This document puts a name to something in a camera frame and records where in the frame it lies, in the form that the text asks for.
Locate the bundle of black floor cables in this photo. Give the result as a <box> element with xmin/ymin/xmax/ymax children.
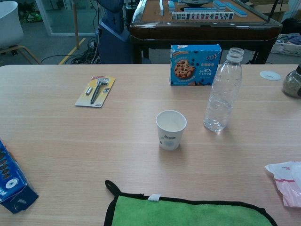
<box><xmin>41</xmin><ymin>37</ymin><xmax>102</xmax><ymax>65</ymax></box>

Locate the long blue sandwich cookie box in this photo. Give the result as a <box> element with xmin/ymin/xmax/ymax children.
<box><xmin>0</xmin><ymin>138</ymin><xmax>39</xmax><ymax>214</ymax></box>

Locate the razor in yellow blister pack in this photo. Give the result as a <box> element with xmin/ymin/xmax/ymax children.
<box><xmin>74</xmin><ymin>76</ymin><xmax>116</xmax><ymax>109</ymax></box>

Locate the transparent plastic water bottle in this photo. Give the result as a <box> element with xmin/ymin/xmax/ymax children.
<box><xmin>203</xmin><ymin>47</ymin><xmax>243</xmax><ymax>132</ymax></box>

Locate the dark wooden mahjong table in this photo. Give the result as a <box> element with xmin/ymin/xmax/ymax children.
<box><xmin>129</xmin><ymin>0</ymin><xmax>283</xmax><ymax>65</ymax></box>

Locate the wooden pole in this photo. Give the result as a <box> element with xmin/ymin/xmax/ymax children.
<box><xmin>71</xmin><ymin>0</ymin><xmax>79</xmax><ymax>49</ymax></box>

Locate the white paper cup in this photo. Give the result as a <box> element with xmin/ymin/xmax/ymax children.
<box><xmin>155</xmin><ymin>110</ymin><xmax>187</xmax><ymax>151</ymax></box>

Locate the row of white mahjong tiles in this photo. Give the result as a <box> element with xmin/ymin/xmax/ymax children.
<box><xmin>171</xmin><ymin>12</ymin><xmax>235</xmax><ymax>21</ymax></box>

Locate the white plastic laundry basket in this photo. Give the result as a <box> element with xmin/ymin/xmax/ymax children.
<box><xmin>270</xmin><ymin>34</ymin><xmax>301</xmax><ymax>55</ymax></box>

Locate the white chair with wooden legs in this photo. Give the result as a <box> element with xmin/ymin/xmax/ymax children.
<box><xmin>0</xmin><ymin>0</ymin><xmax>42</xmax><ymax>65</ymax></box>

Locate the green cloth with black trim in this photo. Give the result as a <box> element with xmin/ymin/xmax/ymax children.
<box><xmin>104</xmin><ymin>180</ymin><xmax>278</xmax><ymax>226</ymax></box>

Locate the pink and white plastic bag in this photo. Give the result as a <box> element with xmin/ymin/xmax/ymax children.
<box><xmin>264</xmin><ymin>161</ymin><xmax>301</xmax><ymax>208</ymax></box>

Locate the glass jar with black lid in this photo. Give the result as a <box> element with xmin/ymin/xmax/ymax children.
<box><xmin>283</xmin><ymin>64</ymin><xmax>301</xmax><ymax>99</ymax></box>

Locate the blue chocolate chip cookie box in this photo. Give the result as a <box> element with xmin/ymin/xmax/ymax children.
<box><xmin>170</xmin><ymin>44</ymin><xmax>222</xmax><ymax>87</ymax></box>

